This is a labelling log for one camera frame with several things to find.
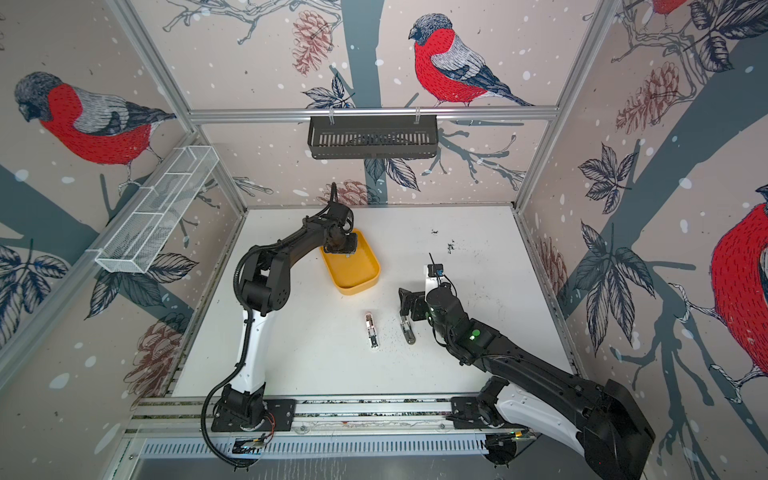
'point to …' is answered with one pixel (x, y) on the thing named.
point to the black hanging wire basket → (399, 136)
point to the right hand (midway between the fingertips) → (410, 292)
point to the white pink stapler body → (371, 331)
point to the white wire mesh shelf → (153, 216)
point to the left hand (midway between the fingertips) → (353, 246)
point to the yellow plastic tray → (356, 272)
